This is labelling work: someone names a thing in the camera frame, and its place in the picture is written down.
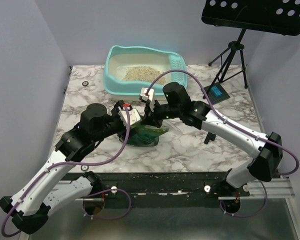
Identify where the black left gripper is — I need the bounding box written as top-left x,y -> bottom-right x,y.
92,99 -> 140,142

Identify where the clear plastic litter scoop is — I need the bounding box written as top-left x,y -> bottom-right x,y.
167,121 -> 182,134

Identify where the green cat litter bag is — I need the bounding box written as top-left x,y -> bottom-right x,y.
126,123 -> 169,147

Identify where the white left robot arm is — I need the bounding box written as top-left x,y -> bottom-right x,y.
0,100 -> 141,238

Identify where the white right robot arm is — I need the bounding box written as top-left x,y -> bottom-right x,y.
139,82 -> 283,196

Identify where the beige cat litter pile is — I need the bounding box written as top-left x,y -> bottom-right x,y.
123,66 -> 162,83

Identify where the teal and white litter box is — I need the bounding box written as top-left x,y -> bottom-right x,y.
103,45 -> 187,101

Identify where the black plate with blue block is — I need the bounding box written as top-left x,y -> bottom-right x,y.
204,82 -> 230,105

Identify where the black music stand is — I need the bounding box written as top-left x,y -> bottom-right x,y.
201,0 -> 300,88

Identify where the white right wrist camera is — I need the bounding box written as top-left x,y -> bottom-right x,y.
139,87 -> 155,112

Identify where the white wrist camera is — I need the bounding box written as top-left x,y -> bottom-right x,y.
118,104 -> 142,128
139,87 -> 155,112

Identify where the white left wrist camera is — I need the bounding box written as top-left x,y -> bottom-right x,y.
118,104 -> 142,128

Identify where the black T-shaped bracket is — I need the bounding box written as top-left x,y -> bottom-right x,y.
204,132 -> 216,145

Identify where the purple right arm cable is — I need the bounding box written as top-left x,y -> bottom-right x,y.
145,69 -> 300,180

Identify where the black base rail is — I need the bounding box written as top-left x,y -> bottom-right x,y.
64,171 -> 251,208

